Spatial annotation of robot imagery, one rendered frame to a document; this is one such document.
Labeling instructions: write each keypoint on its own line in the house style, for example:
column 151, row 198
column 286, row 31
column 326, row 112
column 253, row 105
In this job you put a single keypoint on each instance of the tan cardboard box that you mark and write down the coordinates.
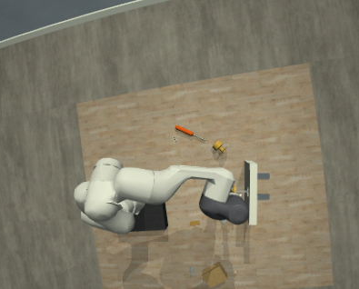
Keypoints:
column 214, row 274

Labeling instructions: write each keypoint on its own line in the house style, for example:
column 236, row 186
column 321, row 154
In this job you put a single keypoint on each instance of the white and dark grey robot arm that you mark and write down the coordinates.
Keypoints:
column 113, row 189

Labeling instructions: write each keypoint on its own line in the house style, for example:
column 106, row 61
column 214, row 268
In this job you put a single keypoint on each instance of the orange-handled screwdriver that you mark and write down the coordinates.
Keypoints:
column 179, row 128

